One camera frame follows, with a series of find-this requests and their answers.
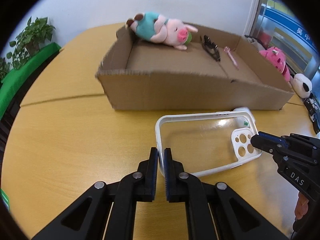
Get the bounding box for white clear phone case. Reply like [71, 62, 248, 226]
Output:
[155, 111, 262, 177]

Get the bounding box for brown cardboard box tray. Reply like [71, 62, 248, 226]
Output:
[96, 26, 293, 111]

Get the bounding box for pink plastic wand pen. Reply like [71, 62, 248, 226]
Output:
[223, 46, 239, 70]

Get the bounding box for black sunglasses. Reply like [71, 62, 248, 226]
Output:
[200, 35, 221, 62]

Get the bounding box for pink pig plush toy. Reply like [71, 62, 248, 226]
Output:
[126, 12, 198, 50]

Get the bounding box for person right hand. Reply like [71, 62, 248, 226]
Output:
[295, 192, 309, 220]

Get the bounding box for panda plush toy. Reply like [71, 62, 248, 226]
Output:
[291, 73, 312, 99]

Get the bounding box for magenta bear plush toy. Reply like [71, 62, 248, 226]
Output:
[259, 46, 290, 82]

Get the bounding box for grey folded cloth bag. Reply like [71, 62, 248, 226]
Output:
[244, 35, 267, 51]

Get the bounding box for green cloth covered stand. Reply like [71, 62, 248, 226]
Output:
[0, 42, 61, 118]

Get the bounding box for green potted plant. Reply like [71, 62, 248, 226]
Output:
[1, 17, 55, 81]

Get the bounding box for black cables bundle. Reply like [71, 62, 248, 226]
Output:
[301, 93, 320, 134]

